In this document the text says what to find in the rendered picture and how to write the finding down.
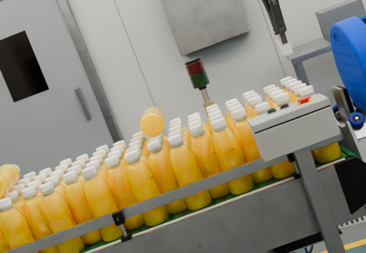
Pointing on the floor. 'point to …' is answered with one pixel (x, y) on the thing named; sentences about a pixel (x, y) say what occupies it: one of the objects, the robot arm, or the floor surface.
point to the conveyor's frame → (258, 218)
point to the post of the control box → (318, 201)
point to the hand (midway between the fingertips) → (284, 43)
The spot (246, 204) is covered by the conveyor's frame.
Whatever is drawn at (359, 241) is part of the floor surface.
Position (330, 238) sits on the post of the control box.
